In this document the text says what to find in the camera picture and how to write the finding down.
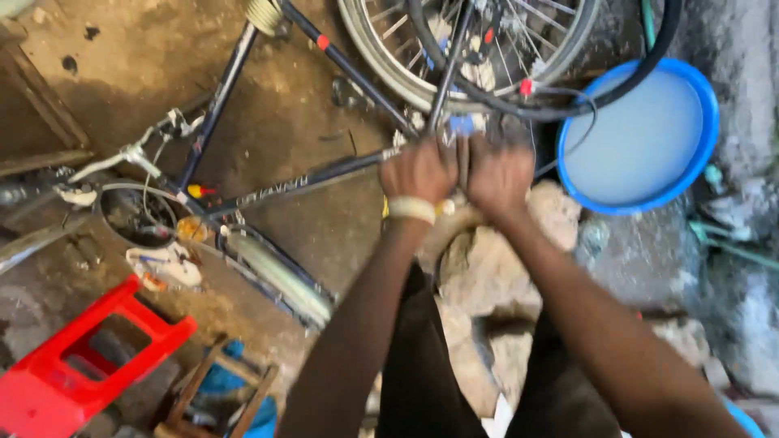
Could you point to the person's right hand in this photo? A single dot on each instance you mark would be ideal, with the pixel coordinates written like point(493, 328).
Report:
point(498, 176)

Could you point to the person's left hand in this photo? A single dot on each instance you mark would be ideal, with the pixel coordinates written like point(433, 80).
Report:
point(418, 173)

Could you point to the person's right fingers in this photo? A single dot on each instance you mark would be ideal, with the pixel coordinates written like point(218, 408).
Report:
point(487, 152)

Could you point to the person's left fingers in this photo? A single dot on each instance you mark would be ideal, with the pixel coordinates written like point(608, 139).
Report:
point(439, 152)

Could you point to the beige wristband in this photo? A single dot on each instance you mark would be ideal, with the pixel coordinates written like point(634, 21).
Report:
point(412, 208)

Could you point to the black rubber inner tube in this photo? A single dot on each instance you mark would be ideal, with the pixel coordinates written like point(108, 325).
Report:
point(548, 103)

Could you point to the silver spoked bicycle wheel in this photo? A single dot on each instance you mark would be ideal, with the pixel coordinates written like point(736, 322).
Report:
point(462, 42)

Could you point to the large beige rock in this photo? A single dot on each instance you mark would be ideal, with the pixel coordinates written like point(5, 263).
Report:
point(493, 267)

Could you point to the blue plastic water basin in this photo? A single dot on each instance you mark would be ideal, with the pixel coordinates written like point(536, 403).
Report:
point(639, 137)

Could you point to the silver bicycle mudguard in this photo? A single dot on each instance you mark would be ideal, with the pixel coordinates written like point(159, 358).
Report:
point(280, 277)

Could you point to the person's black trousers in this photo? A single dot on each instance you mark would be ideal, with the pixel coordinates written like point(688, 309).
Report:
point(468, 377)

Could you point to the wooden stool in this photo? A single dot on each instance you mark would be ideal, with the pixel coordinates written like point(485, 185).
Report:
point(219, 395)

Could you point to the red plastic stool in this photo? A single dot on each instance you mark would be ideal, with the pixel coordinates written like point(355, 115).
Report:
point(73, 359)

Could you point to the dark blue bicycle frame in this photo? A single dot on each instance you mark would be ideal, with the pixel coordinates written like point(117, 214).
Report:
point(268, 188)

